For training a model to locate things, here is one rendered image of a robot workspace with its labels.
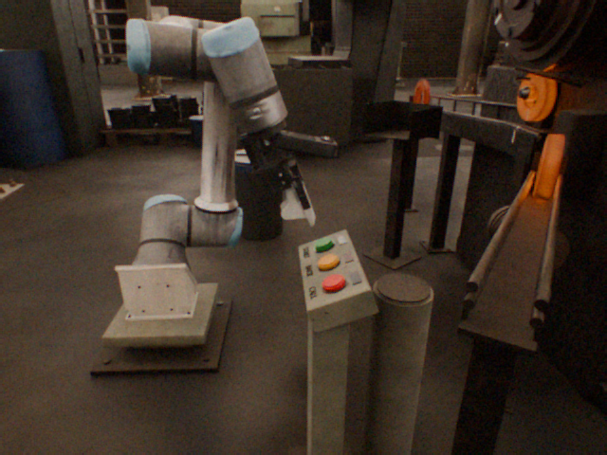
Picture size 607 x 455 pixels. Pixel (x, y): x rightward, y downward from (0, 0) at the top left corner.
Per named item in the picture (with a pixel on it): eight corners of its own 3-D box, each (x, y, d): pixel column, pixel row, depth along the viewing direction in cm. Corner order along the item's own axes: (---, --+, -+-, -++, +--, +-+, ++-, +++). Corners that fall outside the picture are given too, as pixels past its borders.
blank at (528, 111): (529, 71, 143) (519, 71, 142) (561, 68, 128) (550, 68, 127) (522, 119, 147) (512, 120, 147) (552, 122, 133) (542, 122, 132)
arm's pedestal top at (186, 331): (103, 347, 138) (101, 337, 136) (136, 293, 167) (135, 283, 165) (205, 345, 138) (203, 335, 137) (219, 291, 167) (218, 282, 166)
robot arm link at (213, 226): (192, 236, 164) (197, 19, 134) (238, 237, 168) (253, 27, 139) (191, 254, 151) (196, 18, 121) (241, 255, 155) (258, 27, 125)
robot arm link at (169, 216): (141, 253, 154) (145, 209, 161) (191, 254, 158) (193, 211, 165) (137, 237, 140) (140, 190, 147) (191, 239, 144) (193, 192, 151)
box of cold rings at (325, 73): (331, 137, 460) (334, 58, 427) (350, 157, 385) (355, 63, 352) (234, 140, 447) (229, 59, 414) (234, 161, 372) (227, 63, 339)
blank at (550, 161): (544, 209, 106) (529, 207, 107) (557, 150, 108) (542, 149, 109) (555, 190, 92) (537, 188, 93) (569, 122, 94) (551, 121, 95)
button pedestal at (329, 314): (347, 437, 116) (359, 228, 90) (365, 531, 94) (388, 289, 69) (287, 441, 115) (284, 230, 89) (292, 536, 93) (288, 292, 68)
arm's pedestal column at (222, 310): (90, 376, 137) (85, 356, 134) (132, 304, 173) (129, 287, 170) (217, 373, 138) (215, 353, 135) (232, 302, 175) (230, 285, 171)
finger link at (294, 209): (289, 233, 85) (272, 192, 81) (318, 223, 84) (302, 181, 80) (290, 240, 82) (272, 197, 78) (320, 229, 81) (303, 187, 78)
